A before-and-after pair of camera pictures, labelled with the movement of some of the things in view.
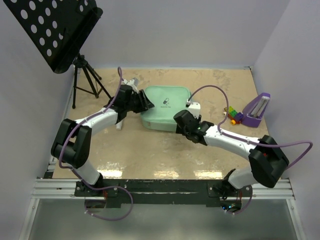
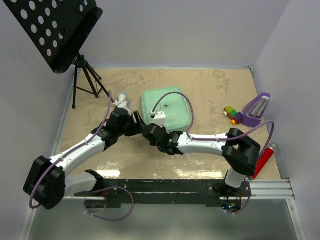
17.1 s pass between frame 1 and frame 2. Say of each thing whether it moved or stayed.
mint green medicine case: stayed
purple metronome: stayed
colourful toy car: stayed
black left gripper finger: moved
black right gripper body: moved
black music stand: stayed
